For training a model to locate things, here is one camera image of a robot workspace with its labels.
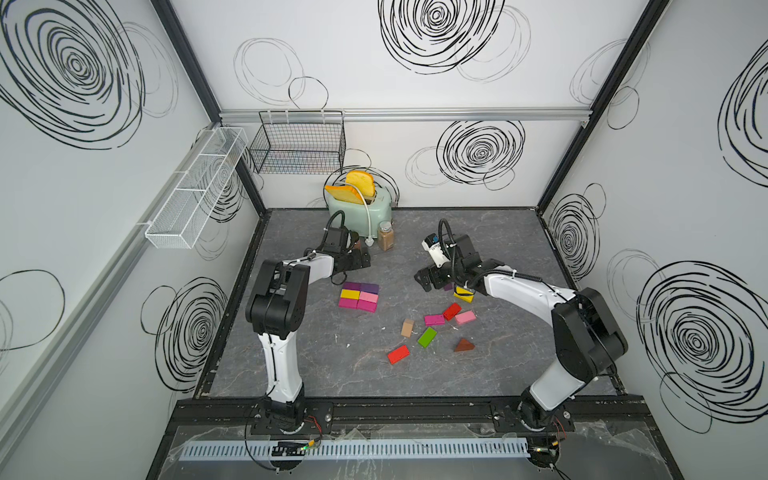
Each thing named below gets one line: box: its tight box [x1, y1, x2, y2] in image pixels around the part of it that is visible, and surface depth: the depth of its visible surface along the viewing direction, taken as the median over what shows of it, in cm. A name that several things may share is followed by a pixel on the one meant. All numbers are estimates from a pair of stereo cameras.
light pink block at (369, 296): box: [360, 291, 379, 303], surface depth 98 cm
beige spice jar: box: [379, 221, 395, 251], surface depth 104 cm
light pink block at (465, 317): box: [455, 310, 477, 325], surface depth 93 cm
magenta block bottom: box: [424, 314, 445, 326], surface depth 92 cm
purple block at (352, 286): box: [342, 282, 361, 291], surface depth 99 cm
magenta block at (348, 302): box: [338, 297, 358, 309], surface depth 96 cm
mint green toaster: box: [326, 186, 392, 239], surface depth 103 cm
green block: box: [417, 326, 437, 348], surface depth 88 cm
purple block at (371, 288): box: [360, 283, 379, 295], surface depth 101 cm
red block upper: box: [442, 303, 463, 321], surface depth 93 cm
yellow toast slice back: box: [345, 170, 376, 199], surface depth 104 cm
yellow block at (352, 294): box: [340, 289, 361, 299], surface depth 98 cm
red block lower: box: [388, 345, 410, 365], surface depth 86 cm
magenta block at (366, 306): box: [356, 299, 377, 313], surface depth 95 cm
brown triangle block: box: [454, 338, 475, 352], surface depth 86 cm
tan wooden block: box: [401, 318, 414, 338], surface depth 89 cm
